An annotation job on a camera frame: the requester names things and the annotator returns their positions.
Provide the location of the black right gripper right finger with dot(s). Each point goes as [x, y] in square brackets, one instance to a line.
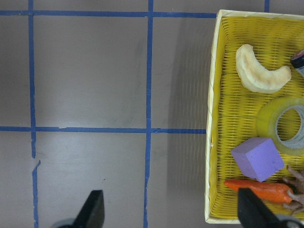
[253, 213]

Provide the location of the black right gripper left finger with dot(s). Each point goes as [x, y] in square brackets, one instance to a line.
[92, 213]

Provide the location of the yellow clear tape roll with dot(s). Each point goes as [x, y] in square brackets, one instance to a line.
[267, 123]

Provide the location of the orange toy carrot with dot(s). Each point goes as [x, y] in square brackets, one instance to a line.
[270, 191]

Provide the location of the brown root toy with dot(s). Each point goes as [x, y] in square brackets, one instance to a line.
[297, 203]

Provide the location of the purple foam cube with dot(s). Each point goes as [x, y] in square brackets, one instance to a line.
[258, 158]

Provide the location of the beige croissant toy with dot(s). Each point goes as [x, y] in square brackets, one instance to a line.
[255, 77]

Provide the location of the black silver can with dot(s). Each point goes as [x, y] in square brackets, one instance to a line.
[297, 61]

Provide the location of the yellow woven tray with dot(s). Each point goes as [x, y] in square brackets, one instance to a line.
[232, 109]

